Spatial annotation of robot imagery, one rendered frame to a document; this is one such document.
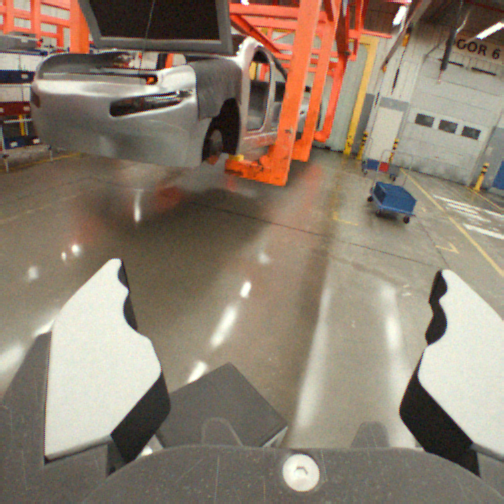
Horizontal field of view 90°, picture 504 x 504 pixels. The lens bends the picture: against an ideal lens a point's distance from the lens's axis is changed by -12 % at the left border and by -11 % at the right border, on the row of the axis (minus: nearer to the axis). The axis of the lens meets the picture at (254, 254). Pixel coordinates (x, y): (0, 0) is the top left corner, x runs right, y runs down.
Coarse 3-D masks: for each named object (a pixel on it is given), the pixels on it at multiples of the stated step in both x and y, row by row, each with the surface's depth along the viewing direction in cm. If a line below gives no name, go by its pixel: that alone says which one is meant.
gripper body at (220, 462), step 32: (192, 448) 5; (224, 448) 5; (256, 448) 5; (288, 448) 5; (320, 448) 5; (352, 448) 5; (384, 448) 4; (128, 480) 4; (160, 480) 4; (192, 480) 4; (224, 480) 4; (256, 480) 4; (288, 480) 4; (320, 480) 4; (352, 480) 4; (384, 480) 4; (416, 480) 4; (448, 480) 4; (480, 480) 4
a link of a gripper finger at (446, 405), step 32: (448, 288) 9; (448, 320) 8; (480, 320) 8; (448, 352) 7; (480, 352) 7; (416, 384) 6; (448, 384) 6; (480, 384) 6; (416, 416) 6; (448, 416) 5; (480, 416) 5; (448, 448) 5; (480, 448) 5
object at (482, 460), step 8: (464, 456) 5; (472, 456) 5; (480, 456) 5; (488, 456) 5; (464, 464) 5; (472, 464) 5; (480, 464) 4; (488, 464) 4; (496, 464) 4; (472, 472) 4; (480, 472) 4; (488, 472) 4; (496, 472) 4; (488, 480) 4; (496, 480) 4; (496, 488) 4
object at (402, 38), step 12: (384, 0) 414; (396, 0) 406; (420, 0) 270; (420, 12) 284; (408, 24) 332; (456, 24) 151; (384, 36) 611; (408, 36) 347; (396, 48) 458; (384, 60) 593; (444, 60) 162; (384, 72) 579; (396, 72) 372
